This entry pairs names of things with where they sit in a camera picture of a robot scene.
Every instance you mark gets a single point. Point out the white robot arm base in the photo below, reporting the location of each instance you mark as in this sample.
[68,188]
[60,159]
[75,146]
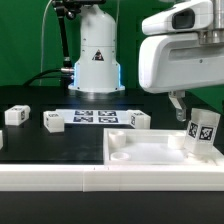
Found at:
[97,70]

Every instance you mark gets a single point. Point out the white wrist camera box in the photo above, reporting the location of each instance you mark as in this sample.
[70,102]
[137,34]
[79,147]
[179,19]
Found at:
[185,16]

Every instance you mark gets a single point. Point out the white square table top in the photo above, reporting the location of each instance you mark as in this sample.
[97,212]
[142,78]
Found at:
[152,147]

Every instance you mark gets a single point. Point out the white fiducial tag sheet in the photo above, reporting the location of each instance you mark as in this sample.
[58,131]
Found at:
[77,116]

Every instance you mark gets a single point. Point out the white obstacle wall rail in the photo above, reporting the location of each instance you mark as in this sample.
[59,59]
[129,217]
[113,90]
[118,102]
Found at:
[111,178]

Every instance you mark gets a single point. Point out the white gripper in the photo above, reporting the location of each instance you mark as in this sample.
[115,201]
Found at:
[178,62]

